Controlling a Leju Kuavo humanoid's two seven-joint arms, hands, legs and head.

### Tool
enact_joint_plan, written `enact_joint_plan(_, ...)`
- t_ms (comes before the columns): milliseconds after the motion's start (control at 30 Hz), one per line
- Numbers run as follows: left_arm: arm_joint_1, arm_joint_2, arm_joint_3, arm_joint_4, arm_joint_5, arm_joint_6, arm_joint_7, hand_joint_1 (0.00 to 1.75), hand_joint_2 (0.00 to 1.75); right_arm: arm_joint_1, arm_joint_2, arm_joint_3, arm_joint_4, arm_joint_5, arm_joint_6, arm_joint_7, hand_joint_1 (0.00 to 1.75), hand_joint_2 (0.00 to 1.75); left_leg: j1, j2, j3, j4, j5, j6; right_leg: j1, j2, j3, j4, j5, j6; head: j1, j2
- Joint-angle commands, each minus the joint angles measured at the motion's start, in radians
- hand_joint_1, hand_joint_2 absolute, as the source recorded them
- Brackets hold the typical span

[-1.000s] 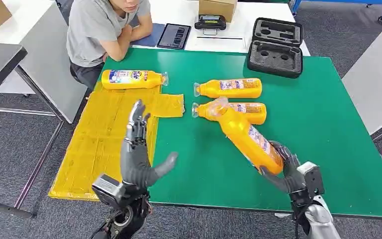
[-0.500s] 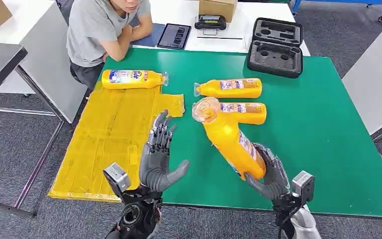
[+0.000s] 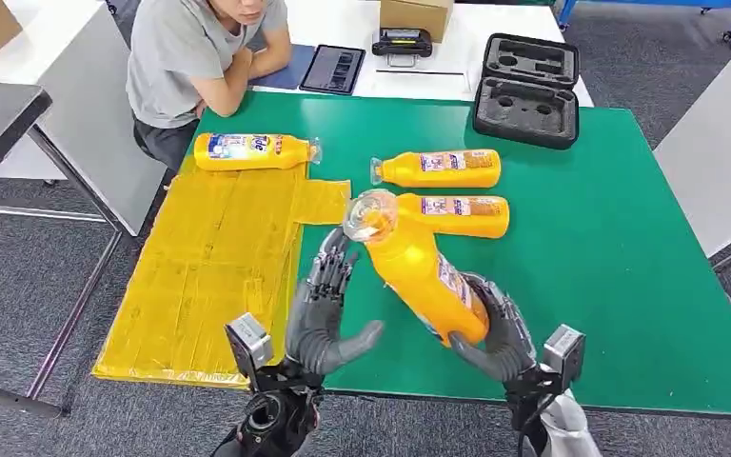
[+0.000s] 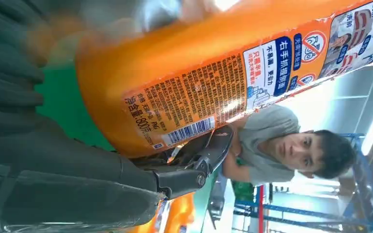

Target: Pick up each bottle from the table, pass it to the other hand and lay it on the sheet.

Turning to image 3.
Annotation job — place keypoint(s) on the orange plastic bottle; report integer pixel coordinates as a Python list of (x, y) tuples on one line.
[(466, 217), (252, 154), (416, 271), (441, 170)]

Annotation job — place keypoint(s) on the blue wheeled cart frame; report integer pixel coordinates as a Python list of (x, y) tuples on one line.
[(565, 11)]

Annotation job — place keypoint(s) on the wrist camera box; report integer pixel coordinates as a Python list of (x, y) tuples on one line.
[(564, 356), (249, 344)]

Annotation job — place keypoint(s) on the green table mat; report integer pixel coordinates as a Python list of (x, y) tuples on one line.
[(592, 252)]

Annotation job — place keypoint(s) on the person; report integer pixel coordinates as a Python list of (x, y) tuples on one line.
[(176, 57)]

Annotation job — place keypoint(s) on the black handheld device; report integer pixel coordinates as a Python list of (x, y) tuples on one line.
[(402, 43)]

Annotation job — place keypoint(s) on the black foam case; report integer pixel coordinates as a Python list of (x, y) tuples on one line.
[(526, 113)]

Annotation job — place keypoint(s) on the white table with side panel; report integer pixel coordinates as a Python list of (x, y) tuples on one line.
[(56, 38)]

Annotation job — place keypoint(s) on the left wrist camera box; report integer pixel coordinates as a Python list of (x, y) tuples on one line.
[(249, 344)]

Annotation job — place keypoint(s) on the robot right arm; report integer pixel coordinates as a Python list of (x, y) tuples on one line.
[(561, 429)]

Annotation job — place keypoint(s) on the black tablet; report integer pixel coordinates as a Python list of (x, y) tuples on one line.
[(333, 69)]

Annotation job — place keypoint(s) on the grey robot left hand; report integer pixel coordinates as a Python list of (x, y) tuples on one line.
[(315, 328)]

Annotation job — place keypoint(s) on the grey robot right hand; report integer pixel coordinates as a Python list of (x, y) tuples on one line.
[(504, 340)]

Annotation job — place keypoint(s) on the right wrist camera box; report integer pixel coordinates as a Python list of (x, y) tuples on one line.
[(564, 356)]

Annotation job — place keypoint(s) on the yellow sheet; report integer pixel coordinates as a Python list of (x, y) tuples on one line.
[(214, 271)]

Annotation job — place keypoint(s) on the thin black rod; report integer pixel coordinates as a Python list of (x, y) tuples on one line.
[(416, 72)]

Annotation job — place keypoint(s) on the pale grey table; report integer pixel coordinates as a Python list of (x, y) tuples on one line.
[(718, 139)]

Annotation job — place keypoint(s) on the blue folder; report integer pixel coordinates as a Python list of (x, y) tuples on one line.
[(290, 72)]

